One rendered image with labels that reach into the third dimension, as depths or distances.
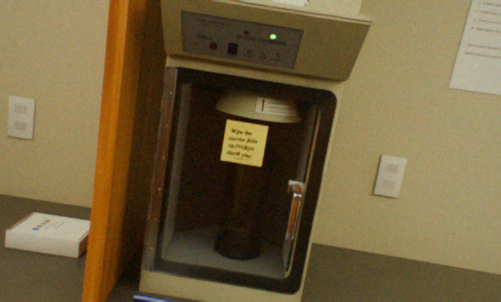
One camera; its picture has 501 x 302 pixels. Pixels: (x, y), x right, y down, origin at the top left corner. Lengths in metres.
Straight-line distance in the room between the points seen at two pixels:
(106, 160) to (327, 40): 0.41
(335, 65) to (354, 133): 0.54
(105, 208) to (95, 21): 0.65
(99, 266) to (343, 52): 0.55
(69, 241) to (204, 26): 0.57
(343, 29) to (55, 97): 0.88
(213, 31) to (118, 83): 0.17
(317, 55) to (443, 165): 0.71
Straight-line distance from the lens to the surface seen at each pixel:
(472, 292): 1.34
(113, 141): 0.79
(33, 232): 1.12
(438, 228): 1.44
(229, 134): 0.83
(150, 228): 0.90
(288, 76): 0.83
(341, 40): 0.75
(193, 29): 0.76
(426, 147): 1.37
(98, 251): 0.85
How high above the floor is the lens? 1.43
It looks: 12 degrees down
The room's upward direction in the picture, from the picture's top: 9 degrees clockwise
